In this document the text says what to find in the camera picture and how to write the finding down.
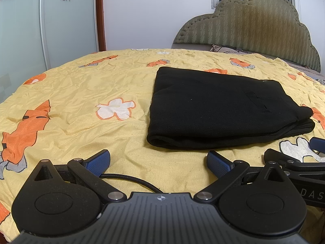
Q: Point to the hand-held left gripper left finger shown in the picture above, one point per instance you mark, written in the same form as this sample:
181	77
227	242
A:
99	162

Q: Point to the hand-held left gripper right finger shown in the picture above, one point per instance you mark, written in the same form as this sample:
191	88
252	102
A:
218	164

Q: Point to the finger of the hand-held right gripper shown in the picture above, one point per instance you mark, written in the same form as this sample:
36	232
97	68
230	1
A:
299	163
318	144

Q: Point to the black pants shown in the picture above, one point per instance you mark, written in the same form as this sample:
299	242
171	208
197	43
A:
215	106

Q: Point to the white patterned cloth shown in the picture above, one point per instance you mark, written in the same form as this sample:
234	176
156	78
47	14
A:
320	80

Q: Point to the yellow printed blanket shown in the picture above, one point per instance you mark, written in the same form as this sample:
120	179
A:
88	86

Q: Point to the patterned bed sheet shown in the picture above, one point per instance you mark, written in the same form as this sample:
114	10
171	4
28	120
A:
228	48

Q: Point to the olive padded headboard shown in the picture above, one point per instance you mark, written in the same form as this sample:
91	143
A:
248	25

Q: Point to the frosted glass wardrobe door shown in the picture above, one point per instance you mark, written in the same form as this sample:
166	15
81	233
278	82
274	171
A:
38	30

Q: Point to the red-brown wooden frame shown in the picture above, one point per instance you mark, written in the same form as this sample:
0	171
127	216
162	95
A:
100	15

